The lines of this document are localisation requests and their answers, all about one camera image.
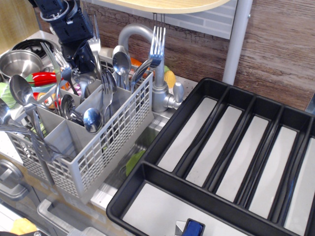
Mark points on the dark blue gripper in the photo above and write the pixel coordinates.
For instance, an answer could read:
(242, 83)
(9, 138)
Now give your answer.
(72, 26)

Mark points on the big steel spoon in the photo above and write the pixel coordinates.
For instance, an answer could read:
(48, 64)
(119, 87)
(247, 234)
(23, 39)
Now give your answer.
(83, 80)

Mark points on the steel fork basket centre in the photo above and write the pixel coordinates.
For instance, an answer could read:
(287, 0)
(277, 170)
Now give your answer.
(109, 87)

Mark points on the steel spoon back right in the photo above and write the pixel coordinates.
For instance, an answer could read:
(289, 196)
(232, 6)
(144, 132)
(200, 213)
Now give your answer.
(122, 66)

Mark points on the steel spoon front centre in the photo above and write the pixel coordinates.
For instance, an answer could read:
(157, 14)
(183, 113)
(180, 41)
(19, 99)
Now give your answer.
(92, 120)

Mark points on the steel spoon far left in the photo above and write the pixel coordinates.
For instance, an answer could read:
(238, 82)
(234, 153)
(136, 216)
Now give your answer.
(22, 92)

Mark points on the grey plastic cutlery basket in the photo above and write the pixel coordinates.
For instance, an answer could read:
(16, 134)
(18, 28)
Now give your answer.
(90, 158)

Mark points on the black cutlery tray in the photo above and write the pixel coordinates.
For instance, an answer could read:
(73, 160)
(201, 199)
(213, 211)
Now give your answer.
(240, 163)

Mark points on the steel fork back centre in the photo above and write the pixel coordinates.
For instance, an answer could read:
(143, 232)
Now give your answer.
(95, 47)

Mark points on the steel fork left tall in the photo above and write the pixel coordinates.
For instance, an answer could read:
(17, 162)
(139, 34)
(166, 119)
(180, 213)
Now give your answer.
(57, 70)

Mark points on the black stove burner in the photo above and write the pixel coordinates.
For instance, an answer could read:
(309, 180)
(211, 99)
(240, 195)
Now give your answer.
(34, 45)

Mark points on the red toy chili pepper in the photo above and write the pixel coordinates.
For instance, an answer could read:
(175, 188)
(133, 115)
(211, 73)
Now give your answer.
(40, 79)

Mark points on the steel pot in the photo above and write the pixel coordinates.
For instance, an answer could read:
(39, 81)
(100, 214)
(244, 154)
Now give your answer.
(19, 62)

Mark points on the tall steel fork right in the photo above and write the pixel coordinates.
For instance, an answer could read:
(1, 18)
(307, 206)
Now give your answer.
(156, 53)

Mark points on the wooden shelf board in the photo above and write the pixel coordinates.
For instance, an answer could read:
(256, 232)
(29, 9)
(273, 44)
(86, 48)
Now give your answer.
(169, 6)

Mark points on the yellow toy corn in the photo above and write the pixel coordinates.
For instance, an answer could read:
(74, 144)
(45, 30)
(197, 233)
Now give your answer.
(169, 77)

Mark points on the silver toy faucet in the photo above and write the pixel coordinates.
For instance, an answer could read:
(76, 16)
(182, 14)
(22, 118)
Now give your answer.
(162, 99)

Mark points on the steel spatula front left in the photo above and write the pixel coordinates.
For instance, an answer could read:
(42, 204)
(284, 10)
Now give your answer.
(45, 151)

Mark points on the green toy in sink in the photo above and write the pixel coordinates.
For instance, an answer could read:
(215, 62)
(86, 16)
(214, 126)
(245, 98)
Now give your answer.
(133, 161)

